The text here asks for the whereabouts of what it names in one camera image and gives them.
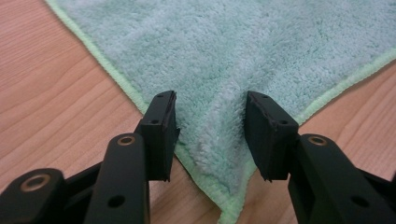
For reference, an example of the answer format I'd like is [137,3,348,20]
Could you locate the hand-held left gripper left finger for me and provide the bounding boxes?
[82,90,181,224]

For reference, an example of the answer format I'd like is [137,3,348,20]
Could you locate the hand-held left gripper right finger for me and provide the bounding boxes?
[243,91,396,224]

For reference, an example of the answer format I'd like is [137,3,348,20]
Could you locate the green microfibre cloth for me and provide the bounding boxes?
[43,0,396,224]

